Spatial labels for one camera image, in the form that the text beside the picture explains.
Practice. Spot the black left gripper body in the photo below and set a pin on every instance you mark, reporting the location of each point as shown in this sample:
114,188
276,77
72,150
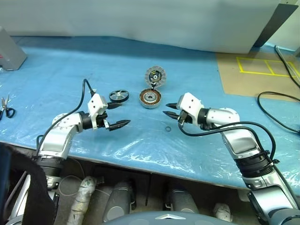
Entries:
102,120

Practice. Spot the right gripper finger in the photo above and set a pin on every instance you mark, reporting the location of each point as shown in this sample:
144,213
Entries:
172,115
173,106

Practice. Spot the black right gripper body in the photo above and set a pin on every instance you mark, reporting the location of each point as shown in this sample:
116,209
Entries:
184,117

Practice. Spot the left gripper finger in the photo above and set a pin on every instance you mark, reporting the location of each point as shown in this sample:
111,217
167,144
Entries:
119,124
114,106

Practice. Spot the black wheel-shaped rotor disc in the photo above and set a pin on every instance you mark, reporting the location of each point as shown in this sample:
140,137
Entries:
118,95

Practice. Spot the silver motor stator copper windings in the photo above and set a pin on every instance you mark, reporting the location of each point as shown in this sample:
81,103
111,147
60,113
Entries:
150,104

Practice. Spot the finned motor cover circuit board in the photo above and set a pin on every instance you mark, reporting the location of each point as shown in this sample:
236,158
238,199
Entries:
155,76

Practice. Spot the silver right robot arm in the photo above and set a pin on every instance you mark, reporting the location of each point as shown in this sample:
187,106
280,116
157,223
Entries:
243,140

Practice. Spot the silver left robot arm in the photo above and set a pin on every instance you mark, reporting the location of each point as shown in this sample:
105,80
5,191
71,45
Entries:
56,140

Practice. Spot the blue plastic table cover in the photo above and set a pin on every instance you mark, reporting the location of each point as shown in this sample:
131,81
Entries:
70,70

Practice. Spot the brown cardboard sheet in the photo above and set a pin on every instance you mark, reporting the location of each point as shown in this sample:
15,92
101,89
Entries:
246,82

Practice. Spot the grey rounded robot leg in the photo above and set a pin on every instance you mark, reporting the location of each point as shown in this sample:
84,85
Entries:
182,201
117,201

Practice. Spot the white wrapped cylinder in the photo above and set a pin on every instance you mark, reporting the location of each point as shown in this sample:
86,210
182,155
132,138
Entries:
84,197

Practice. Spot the white backdrop board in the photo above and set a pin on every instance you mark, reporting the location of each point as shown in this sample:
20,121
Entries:
140,18

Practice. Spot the grey robot torso shell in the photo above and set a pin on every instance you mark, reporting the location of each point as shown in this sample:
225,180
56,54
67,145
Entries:
164,219

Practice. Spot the grey box red label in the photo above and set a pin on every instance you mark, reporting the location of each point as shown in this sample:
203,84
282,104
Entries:
11,51

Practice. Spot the black upright panel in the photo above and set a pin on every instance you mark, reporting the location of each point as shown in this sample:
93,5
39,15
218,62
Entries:
274,25

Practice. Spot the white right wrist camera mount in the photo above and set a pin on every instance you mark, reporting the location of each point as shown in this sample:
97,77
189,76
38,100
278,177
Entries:
189,103

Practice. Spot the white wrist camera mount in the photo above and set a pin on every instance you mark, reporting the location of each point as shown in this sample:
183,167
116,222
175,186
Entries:
97,103
189,103

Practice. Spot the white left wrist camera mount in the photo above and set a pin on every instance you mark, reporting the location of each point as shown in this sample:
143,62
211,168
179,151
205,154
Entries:
97,103

